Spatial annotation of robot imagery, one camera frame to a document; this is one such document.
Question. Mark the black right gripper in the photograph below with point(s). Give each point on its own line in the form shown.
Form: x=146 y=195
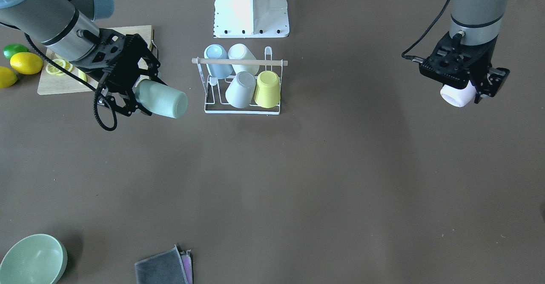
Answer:
x=122 y=73

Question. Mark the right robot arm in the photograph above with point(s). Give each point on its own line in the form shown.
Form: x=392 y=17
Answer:
x=54 y=24

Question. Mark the yellow lemon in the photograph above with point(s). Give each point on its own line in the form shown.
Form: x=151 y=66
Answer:
x=26 y=63
x=7 y=77

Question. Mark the lime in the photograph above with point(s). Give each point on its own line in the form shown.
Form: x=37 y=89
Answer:
x=12 y=49

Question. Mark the upper yellow lemon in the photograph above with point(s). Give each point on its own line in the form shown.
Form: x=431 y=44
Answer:
x=26 y=63

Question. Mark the pink cup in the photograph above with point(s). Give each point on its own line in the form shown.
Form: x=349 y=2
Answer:
x=458 y=97

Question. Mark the white cup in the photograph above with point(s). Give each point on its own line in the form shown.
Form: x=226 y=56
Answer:
x=240 y=51

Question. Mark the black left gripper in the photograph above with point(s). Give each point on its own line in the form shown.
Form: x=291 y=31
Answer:
x=494 y=78

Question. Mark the yellow cup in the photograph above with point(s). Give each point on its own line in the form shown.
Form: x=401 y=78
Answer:
x=268 y=90

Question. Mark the grey cloth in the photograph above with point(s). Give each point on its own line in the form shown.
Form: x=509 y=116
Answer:
x=170 y=267

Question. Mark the grey cup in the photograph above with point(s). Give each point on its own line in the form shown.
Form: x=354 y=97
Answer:
x=241 y=90

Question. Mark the white wire cup rack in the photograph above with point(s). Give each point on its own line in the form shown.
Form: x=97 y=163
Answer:
x=215 y=84

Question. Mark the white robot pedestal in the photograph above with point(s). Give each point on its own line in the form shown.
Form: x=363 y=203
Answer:
x=251 y=19

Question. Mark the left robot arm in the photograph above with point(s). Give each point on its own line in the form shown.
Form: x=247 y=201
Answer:
x=476 y=21

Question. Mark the green cup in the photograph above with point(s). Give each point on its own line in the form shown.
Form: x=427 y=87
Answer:
x=161 y=99

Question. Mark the green bowl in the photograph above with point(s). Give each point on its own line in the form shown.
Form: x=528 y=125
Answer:
x=37 y=259

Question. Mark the yellow knife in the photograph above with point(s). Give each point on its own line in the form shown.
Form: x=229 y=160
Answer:
x=82 y=75

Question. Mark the lower yellow lemon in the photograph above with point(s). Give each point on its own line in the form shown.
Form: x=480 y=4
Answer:
x=7 y=77

